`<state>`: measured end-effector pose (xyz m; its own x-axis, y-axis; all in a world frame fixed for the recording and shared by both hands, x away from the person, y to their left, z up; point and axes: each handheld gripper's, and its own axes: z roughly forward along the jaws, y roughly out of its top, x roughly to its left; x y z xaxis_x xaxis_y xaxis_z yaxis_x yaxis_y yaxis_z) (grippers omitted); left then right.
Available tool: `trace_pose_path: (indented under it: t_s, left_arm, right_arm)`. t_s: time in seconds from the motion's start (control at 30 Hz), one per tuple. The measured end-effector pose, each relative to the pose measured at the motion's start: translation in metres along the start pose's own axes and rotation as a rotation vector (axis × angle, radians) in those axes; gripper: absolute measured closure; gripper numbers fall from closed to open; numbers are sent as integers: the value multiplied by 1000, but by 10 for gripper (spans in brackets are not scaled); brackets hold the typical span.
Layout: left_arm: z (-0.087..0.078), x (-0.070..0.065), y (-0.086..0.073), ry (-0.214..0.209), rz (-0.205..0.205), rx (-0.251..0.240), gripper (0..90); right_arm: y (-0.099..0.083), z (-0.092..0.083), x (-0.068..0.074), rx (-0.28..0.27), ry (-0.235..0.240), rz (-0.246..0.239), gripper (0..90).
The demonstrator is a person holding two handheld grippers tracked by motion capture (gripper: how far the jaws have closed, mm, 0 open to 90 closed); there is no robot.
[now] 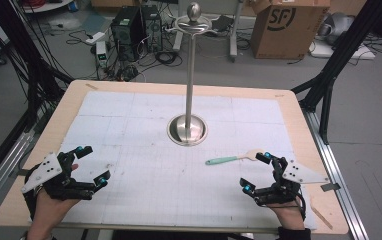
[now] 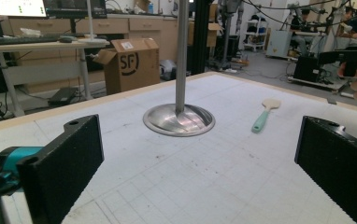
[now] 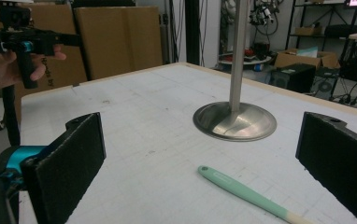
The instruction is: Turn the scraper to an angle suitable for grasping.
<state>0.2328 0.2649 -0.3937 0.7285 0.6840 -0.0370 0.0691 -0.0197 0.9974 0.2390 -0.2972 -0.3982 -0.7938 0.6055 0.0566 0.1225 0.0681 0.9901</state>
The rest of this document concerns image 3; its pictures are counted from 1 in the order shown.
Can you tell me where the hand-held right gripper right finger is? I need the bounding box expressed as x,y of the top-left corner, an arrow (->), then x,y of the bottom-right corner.
294,111 -> 357,224

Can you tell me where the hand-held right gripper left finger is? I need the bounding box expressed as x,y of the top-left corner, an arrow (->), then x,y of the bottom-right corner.
20,111 -> 107,224

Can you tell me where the mint green handled utensil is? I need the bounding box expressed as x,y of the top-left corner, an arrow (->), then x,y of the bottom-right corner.
197,164 -> 315,224

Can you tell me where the black stand leg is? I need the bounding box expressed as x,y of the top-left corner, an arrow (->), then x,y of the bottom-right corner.
1,84 -> 21,147

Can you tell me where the black computer case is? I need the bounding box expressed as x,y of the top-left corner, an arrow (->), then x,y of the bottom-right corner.
269,63 -> 317,94

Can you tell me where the open cardboard box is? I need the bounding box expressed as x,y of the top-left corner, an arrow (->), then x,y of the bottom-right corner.
274,47 -> 340,70

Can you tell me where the metal stand with round base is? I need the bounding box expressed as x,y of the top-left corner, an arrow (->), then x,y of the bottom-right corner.
192,0 -> 278,143

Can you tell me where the black metal shelf rack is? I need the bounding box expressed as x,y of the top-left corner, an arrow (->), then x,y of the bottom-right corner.
284,0 -> 357,85

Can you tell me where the small cardboard box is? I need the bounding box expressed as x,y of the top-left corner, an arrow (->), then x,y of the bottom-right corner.
294,25 -> 323,36

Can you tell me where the black upright post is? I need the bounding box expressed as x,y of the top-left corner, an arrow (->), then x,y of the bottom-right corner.
184,0 -> 202,65

